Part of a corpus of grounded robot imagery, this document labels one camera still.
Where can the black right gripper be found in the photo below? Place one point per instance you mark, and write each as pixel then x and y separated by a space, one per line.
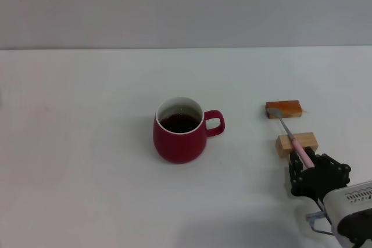
pixel 316 182

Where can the red ceramic cup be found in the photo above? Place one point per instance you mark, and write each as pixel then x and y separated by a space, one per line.
pixel 180 146

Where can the light notched wooden block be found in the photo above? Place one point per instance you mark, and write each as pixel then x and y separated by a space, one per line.
pixel 283 146

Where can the dark orange wooden block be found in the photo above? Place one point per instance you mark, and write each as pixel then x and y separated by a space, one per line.
pixel 290 107

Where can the dark coffee liquid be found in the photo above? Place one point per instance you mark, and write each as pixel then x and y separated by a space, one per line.
pixel 180 123

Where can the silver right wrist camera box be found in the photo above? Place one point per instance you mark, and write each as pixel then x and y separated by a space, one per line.
pixel 348 201

